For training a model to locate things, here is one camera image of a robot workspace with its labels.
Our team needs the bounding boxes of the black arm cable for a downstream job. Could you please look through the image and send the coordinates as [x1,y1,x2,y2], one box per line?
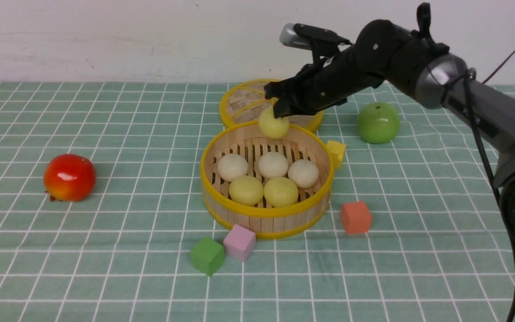
[416,2,515,322]

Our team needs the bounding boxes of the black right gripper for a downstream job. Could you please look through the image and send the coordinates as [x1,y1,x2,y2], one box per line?
[264,20,412,119]

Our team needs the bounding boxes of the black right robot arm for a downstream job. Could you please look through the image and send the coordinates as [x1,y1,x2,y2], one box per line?
[264,18,515,241]

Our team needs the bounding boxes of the woven bamboo steamer lid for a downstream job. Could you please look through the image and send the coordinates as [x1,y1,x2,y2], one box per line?
[219,79,324,133]

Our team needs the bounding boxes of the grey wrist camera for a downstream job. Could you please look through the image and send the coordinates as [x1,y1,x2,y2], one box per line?
[279,23,352,63]

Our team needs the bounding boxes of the yellow bun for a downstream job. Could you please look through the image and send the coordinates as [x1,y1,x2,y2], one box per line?
[263,177,299,208]
[258,107,290,139]
[228,175,263,207]

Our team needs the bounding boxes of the red toy pomegranate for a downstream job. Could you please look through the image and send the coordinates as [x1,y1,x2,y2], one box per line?
[43,153,97,202]

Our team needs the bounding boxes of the white bun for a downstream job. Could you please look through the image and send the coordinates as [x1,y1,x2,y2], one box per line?
[257,151,289,180]
[287,159,320,188]
[217,154,249,182]

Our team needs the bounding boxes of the green foam cube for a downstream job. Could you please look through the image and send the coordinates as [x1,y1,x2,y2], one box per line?
[190,236,226,276]

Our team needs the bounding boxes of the green toy apple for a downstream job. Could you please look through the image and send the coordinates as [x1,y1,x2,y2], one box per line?
[356,102,400,144]

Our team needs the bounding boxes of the orange foam cube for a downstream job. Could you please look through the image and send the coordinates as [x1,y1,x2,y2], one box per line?
[341,200,372,235]

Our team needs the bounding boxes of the yellow foam block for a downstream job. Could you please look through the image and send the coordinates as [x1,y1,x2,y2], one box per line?
[326,140,346,169]

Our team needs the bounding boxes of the green checkered tablecloth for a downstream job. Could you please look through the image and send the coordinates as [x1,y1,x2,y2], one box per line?
[0,82,514,322]

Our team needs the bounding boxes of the bamboo steamer tray yellow rim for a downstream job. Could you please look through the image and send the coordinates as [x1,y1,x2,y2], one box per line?
[199,121,336,240]

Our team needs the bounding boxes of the pink foam cube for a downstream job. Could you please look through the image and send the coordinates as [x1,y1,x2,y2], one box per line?
[223,224,256,263]

